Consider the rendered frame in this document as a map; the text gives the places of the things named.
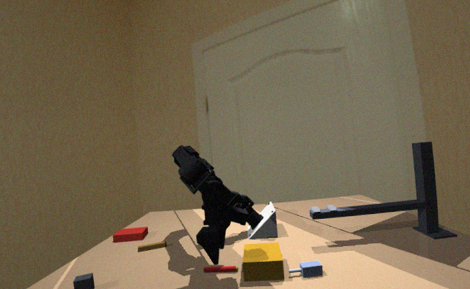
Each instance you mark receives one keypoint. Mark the red cylindrical rod with yellow tip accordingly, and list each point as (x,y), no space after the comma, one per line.
(221,269)

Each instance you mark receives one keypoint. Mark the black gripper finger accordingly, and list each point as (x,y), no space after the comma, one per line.
(213,251)
(224,226)

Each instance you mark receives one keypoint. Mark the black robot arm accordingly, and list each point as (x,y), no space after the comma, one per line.
(194,171)

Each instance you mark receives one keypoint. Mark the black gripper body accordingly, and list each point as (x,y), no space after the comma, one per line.
(213,233)

